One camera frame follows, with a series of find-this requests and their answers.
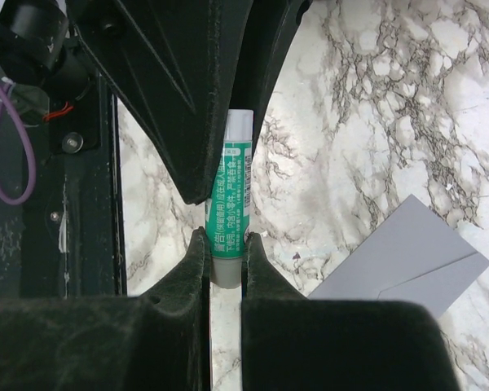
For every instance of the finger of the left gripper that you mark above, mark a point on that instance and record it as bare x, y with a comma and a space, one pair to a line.
161, 58
269, 32

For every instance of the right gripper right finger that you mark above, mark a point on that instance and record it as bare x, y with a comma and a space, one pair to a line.
290, 342

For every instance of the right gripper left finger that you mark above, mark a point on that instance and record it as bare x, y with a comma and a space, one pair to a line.
158, 340

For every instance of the green white glue stick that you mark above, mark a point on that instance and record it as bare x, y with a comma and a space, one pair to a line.
227, 209

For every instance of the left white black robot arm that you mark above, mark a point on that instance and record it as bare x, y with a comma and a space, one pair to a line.
35, 50

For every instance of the black metal base rail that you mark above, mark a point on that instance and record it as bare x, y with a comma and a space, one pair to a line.
67, 238

